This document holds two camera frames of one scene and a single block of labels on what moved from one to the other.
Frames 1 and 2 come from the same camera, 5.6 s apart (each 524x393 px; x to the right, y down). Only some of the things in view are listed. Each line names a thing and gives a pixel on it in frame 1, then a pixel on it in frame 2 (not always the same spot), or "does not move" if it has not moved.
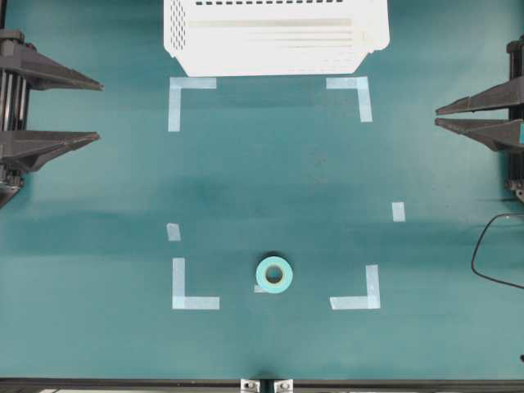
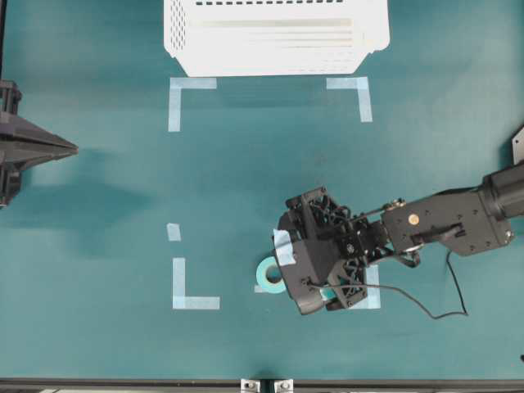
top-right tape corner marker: (360, 83) does not move
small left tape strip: (173, 232) does not move
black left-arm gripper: (22, 150) to (11, 142)
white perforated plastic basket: (273, 38) does not move
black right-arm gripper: (497, 133) to (320, 242)
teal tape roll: (264, 285) does not move
